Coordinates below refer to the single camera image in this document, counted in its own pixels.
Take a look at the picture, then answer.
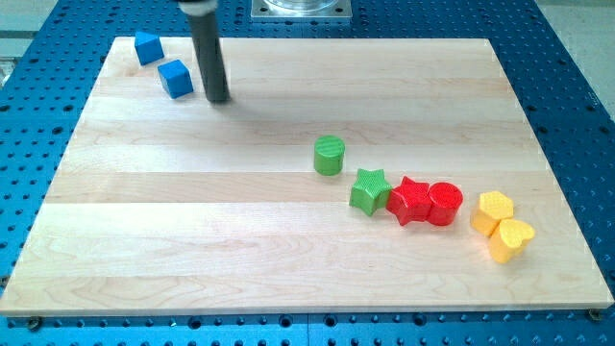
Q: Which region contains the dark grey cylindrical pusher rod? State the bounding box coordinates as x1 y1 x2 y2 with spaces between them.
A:
187 12 230 103

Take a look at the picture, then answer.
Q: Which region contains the white rod holder collar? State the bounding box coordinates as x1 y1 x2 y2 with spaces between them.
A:
177 0 218 16

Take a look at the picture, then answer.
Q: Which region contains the blue cube block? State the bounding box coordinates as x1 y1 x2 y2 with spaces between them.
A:
158 60 193 99

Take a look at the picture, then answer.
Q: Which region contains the blue triangle block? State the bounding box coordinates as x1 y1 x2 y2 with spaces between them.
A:
134 31 164 65

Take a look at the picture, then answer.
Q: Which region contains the blue perforated table plate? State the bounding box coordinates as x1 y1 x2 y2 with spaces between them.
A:
1 1 614 345

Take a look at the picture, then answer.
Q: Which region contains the green cylinder block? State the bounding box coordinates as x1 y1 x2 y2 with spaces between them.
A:
313 135 345 176

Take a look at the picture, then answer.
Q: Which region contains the light wooden board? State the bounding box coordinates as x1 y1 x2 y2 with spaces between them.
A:
1 37 613 317

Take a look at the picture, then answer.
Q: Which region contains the green star block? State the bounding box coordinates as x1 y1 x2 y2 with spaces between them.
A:
349 168 392 216

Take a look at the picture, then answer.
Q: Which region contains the red star block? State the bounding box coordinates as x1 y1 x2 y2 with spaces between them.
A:
386 176 431 226

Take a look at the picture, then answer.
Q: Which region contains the red cylinder block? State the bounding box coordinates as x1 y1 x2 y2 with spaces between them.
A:
427 182 463 226

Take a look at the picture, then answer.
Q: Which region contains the yellow hexagon block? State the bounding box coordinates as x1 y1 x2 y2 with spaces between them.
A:
470 190 514 236

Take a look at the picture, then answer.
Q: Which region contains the yellow heart block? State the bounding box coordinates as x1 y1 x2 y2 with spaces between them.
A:
488 219 535 263

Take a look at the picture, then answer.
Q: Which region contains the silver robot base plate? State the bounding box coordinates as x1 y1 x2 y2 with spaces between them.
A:
251 0 353 20

